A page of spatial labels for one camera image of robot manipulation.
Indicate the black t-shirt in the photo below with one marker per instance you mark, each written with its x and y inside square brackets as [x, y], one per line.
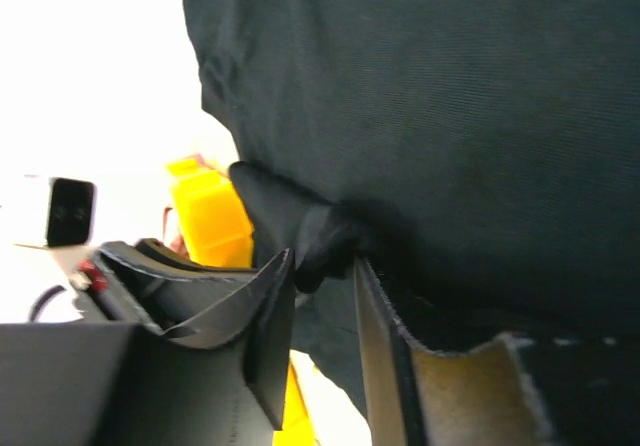
[483, 155]

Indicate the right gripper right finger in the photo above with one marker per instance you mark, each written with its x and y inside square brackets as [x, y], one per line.
[482, 386]

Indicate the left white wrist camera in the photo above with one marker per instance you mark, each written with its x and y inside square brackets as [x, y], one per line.
[49, 212]

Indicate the yellow plastic bin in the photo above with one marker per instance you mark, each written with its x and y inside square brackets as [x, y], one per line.
[217, 232]

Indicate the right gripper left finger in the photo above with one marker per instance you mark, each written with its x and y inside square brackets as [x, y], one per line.
[164, 351]

